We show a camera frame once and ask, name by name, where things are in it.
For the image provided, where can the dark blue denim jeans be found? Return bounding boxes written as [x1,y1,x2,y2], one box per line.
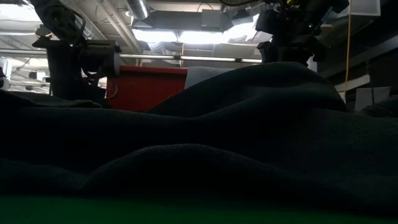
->
[0,61,398,216]

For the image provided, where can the green table mat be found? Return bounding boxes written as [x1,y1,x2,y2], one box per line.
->
[0,195,398,224]

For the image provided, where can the red plastic laundry bin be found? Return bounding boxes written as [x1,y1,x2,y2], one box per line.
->
[104,65,189,112]

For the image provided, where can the yellow hanging cord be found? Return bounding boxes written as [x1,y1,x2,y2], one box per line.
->
[343,0,353,94]

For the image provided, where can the smooth silver ventilation duct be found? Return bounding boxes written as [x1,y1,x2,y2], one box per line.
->
[126,0,150,20]

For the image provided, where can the long ceiling light bar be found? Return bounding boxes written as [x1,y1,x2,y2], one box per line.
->
[0,49,264,63]

